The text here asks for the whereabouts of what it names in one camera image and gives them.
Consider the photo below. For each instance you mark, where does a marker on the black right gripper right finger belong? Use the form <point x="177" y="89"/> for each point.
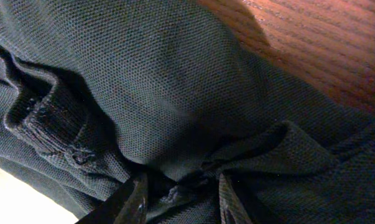
<point x="232" y="210"/>

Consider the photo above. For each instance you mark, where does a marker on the black logo t-shirt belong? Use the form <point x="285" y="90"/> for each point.
<point x="93" y="93"/>

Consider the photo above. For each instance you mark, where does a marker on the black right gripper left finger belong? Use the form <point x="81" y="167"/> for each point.
<point x="128" y="205"/>

